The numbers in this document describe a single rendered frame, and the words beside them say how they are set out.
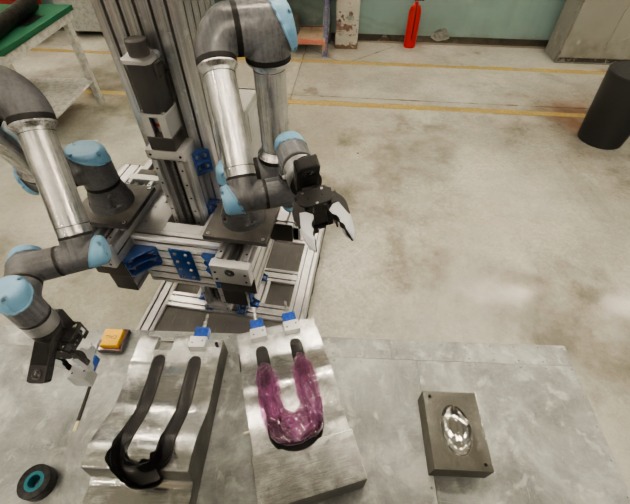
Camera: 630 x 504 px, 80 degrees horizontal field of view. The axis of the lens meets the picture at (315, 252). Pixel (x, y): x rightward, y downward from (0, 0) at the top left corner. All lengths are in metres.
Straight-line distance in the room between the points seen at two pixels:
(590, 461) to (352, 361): 0.69
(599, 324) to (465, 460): 1.81
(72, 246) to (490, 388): 1.22
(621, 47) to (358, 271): 4.77
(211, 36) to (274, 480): 1.03
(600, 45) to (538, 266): 3.84
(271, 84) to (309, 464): 0.96
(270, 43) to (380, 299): 1.73
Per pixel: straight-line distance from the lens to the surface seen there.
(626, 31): 6.29
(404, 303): 2.40
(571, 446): 1.37
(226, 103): 0.95
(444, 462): 1.14
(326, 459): 1.05
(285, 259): 2.28
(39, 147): 1.06
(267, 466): 1.05
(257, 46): 1.01
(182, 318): 2.15
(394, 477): 1.17
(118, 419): 1.20
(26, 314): 1.03
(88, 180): 1.45
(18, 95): 1.07
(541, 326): 2.61
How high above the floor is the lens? 1.93
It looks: 48 degrees down
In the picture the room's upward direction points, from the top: straight up
